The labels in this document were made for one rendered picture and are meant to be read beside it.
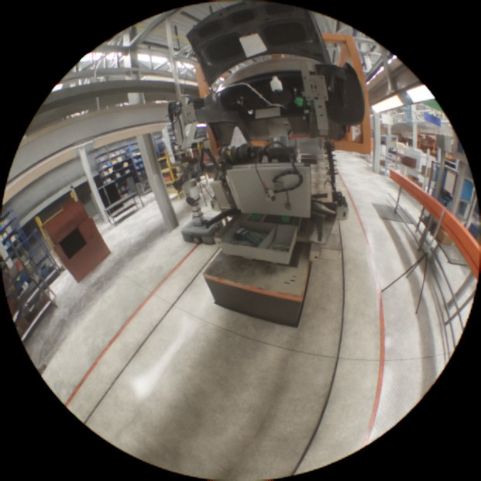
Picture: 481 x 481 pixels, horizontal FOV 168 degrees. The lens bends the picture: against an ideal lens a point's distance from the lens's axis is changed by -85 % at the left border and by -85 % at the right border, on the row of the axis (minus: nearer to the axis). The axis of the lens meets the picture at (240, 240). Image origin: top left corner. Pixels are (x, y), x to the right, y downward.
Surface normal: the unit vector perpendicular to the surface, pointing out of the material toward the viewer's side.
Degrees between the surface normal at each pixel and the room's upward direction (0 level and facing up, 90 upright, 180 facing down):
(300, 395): 0
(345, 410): 0
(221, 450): 0
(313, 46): 114
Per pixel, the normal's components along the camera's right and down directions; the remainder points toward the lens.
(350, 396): -0.16, -0.81
